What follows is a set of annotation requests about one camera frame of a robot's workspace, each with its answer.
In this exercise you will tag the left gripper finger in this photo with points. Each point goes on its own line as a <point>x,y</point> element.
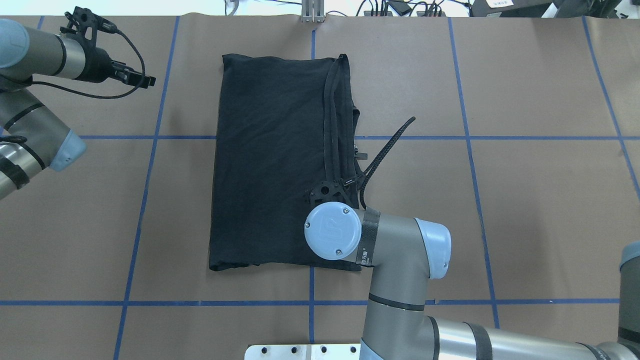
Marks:
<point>129,76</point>

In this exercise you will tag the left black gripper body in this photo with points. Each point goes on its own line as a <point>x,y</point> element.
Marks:
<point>96,64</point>

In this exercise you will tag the black graphic t-shirt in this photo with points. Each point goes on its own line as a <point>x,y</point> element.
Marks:
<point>284,125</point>

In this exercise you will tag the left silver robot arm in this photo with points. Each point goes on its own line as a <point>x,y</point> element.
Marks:
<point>34,138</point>

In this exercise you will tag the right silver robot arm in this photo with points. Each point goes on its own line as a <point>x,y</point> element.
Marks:
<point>405,253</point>

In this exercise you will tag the far orange black usb hub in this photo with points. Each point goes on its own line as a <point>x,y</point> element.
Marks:
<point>373,8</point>

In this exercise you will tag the orange black usb hub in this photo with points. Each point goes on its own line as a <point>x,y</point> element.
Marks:
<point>424,9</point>
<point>373,8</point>

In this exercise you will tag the near orange black usb hub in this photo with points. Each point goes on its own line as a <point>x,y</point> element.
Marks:
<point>424,9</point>

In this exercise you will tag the black desktop box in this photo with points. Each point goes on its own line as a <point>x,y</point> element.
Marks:
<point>510,8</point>

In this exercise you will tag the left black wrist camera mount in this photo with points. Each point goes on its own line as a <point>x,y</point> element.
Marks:
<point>83,26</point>

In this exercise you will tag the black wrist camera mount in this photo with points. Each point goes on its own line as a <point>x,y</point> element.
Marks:
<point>83,26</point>
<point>342,190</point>

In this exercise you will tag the aluminium frame post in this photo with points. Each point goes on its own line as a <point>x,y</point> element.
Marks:
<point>313,11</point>

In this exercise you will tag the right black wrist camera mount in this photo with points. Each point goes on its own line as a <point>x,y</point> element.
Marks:
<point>342,190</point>

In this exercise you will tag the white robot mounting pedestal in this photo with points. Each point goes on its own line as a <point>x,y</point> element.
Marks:
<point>331,351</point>

